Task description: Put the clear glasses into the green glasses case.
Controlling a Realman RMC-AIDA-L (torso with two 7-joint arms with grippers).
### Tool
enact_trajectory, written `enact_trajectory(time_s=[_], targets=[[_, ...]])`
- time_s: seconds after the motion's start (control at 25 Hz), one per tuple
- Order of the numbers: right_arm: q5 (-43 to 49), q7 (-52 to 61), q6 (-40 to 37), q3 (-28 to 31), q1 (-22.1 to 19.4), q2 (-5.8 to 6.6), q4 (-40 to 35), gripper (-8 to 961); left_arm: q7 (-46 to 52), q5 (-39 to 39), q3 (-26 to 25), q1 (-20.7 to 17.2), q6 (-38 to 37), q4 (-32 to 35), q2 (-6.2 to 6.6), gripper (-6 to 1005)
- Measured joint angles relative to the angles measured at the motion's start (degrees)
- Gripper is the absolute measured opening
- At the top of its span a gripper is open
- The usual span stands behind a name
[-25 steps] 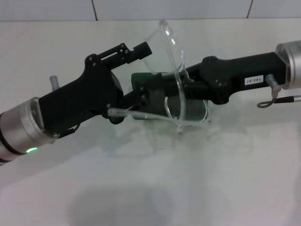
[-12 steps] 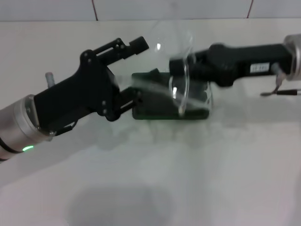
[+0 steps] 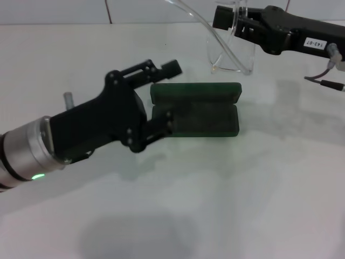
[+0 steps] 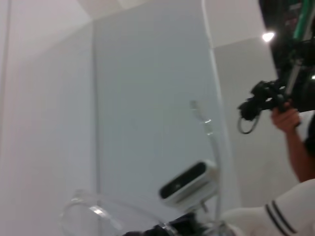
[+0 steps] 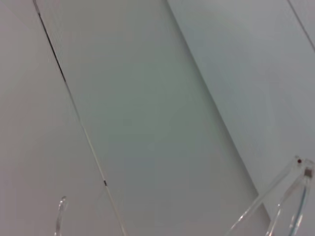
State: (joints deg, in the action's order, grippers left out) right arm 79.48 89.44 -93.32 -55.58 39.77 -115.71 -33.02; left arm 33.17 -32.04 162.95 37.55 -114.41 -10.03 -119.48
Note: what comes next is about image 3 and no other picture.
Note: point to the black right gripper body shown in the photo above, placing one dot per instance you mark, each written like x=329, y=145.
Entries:
x=296, y=35

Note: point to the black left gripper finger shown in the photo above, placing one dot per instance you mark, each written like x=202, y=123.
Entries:
x=159, y=129
x=172, y=70

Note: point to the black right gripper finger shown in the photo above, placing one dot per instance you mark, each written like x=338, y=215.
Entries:
x=222, y=12
x=222, y=23

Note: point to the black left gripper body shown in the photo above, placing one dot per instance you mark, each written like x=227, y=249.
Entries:
x=107, y=118

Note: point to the clear white glasses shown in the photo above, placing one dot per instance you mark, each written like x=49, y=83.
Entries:
x=229, y=58

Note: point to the green glasses case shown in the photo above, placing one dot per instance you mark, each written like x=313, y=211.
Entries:
x=205, y=118

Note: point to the translucent right wrist connector stub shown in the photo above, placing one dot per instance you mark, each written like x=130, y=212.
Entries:
x=334, y=55

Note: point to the translucent wrist connector stub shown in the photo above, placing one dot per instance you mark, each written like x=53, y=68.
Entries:
x=334, y=55
x=68, y=101

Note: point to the translucent left wrist connector stub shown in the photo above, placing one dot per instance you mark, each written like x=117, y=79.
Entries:
x=68, y=101

